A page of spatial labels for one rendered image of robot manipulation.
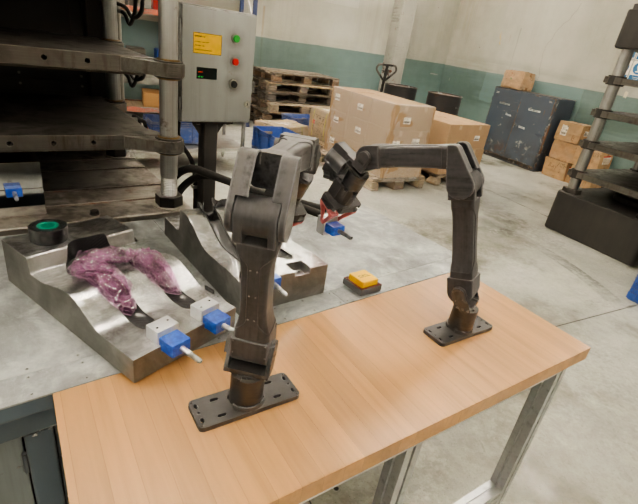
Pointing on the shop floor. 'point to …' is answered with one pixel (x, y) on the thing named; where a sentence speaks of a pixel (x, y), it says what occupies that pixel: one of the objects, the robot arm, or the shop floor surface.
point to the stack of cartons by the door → (566, 134)
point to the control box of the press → (213, 80)
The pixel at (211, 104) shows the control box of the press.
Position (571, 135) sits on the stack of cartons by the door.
